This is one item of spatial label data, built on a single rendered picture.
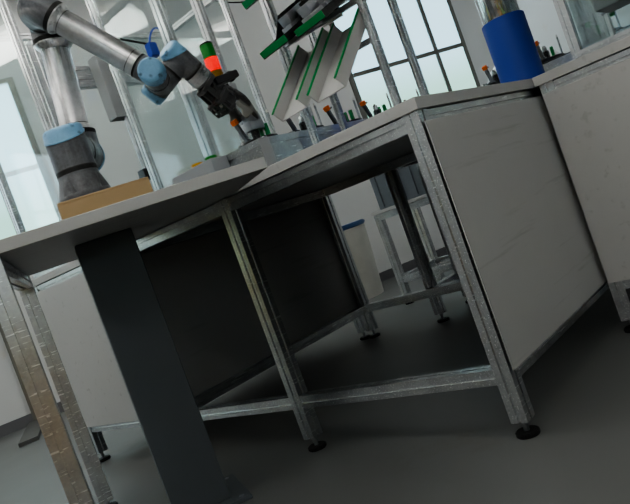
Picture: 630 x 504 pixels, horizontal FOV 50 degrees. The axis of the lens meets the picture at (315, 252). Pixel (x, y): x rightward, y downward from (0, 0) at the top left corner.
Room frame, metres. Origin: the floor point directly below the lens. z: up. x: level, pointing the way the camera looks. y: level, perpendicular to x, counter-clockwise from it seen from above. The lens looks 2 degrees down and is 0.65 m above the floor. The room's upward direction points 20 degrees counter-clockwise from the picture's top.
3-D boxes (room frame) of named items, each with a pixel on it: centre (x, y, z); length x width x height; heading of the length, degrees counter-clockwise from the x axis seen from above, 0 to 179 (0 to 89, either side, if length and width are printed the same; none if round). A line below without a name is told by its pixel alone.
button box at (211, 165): (2.18, 0.26, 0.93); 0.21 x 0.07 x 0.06; 49
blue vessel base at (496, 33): (2.49, -0.93, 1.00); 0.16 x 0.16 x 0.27
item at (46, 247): (1.98, 0.52, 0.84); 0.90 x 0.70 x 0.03; 19
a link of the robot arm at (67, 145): (1.98, 0.56, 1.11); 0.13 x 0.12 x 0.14; 4
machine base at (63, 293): (3.33, 0.55, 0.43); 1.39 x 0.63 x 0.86; 139
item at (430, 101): (2.62, -0.24, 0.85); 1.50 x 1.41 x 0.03; 49
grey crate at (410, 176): (4.23, -0.84, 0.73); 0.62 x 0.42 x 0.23; 49
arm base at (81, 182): (1.97, 0.56, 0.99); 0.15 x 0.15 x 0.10
